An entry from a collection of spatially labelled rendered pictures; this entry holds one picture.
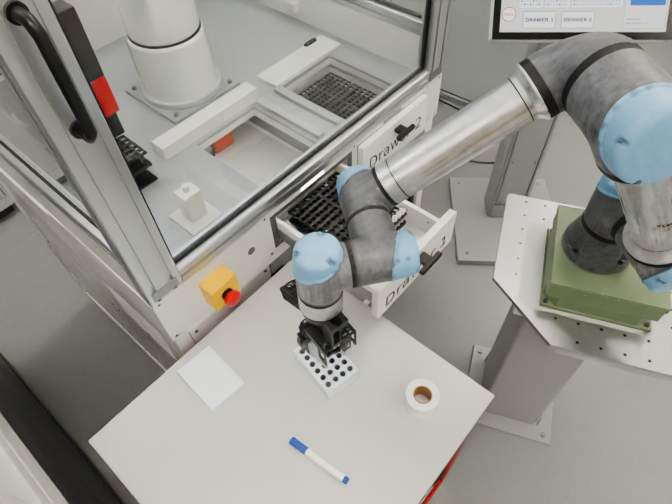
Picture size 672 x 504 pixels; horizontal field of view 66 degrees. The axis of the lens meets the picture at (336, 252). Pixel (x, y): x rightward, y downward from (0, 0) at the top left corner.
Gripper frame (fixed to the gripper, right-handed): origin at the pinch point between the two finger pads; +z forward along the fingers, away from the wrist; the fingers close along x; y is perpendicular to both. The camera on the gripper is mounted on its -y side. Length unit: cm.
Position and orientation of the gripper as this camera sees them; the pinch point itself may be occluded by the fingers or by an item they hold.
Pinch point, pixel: (320, 349)
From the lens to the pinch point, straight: 106.5
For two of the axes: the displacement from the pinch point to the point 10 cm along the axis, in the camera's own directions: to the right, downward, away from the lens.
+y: 6.1, 6.2, -5.0
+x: 7.9, -5.0, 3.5
